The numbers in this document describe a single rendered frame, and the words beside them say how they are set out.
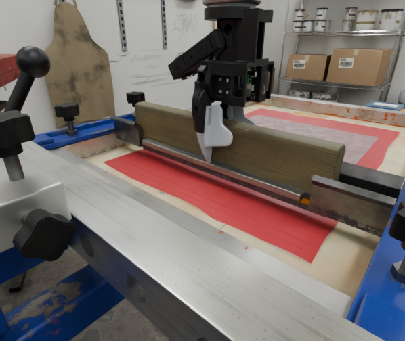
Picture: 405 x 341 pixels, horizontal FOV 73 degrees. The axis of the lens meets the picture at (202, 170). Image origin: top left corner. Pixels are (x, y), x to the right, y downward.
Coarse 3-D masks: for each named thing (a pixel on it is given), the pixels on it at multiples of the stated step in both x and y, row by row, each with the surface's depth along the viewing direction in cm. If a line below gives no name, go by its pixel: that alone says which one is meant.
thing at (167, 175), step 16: (256, 112) 89; (272, 112) 89; (288, 112) 89; (272, 128) 74; (288, 128) 74; (112, 160) 54; (128, 160) 54; (144, 160) 54; (160, 160) 54; (128, 176) 48; (144, 176) 48; (160, 176) 48; (176, 176) 48; (192, 176) 48; (208, 176) 48; (176, 192) 43
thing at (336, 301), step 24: (288, 96) 96; (384, 120) 77; (72, 144) 53; (96, 144) 57; (120, 144) 61; (96, 168) 43; (144, 192) 36; (168, 216) 32; (192, 216) 32; (216, 240) 28; (240, 240) 28; (264, 264) 25; (312, 288) 22; (336, 312) 20
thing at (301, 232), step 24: (360, 144) 63; (384, 144) 63; (192, 192) 43; (216, 192) 43; (240, 192) 43; (216, 216) 37; (240, 216) 37; (264, 216) 37; (288, 216) 37; (312, 216) 37; (264, 240) 33; (288, 240) 33; (312, 240) 33
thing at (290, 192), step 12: (144, 144) 53; (156, 144) 51; (180, 156) 48; (192, 156) 46; (216, 168) 43; (228, 168) 42; (240, 180) 40; (252, 180) 39; (264, 180) 38; (276, 192) 37; (288, 192) 36; (300, 192) 35
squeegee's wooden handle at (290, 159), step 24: (144, 120) 53; (168, 120) 49; (192, 120) 45; (168, 144) 51; (192, 144) 46; (240, 144) 40; (264, 144) 37; (288, 144) 35; (312, 144) 33; (336, 144) 33; (240, 168) 41; (264, 168) 39; (288, 168) 36; (312, 168) 34; (336, 168) 32
